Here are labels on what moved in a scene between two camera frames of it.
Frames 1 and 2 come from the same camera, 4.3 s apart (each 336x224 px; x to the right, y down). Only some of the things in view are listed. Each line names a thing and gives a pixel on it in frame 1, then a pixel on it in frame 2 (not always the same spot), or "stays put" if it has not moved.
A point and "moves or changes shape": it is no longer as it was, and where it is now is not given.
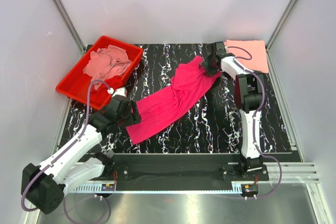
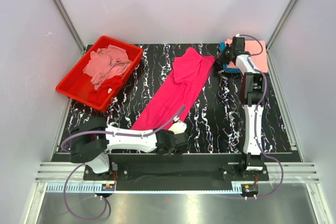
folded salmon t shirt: x=259 y=62 stays put
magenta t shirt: x=188 y=84 moves or changes shape
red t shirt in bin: x=99 y=96 stays put
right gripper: x=209 y=72 -> x=220 y=58
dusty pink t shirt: x=105 y=62 stays put
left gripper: x=134 y=117 -> x=169 y=132
